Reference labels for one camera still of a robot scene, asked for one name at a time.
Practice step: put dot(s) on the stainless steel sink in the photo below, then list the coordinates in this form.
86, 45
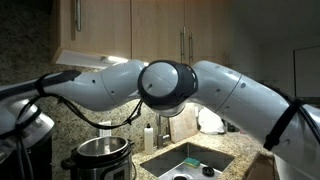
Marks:
170, 166

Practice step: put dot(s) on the white soap bottle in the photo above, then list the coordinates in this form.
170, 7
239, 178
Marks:
148, 139

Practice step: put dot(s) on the green sponge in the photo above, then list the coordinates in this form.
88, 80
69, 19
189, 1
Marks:
192, 162

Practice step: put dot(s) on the wooden upper cabinets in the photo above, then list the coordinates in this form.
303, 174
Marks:
186, 31

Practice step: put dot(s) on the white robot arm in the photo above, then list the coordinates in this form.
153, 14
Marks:
285, 126

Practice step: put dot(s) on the stainless steel pressure cooker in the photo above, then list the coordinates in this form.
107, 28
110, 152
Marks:
102, 158

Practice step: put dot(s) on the black sink stopper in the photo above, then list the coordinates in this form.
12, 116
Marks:
208, 171

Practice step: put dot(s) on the white wall outlet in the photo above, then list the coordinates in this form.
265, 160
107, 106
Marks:
103, 132

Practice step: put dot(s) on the curved steel faucet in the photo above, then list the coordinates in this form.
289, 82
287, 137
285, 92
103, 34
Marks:
163, 133

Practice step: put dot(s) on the under-cabinet light strip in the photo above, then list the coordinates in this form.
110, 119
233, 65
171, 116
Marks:
112, 60

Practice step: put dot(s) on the wooden cutting board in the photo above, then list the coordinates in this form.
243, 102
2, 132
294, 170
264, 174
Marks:
184, 125

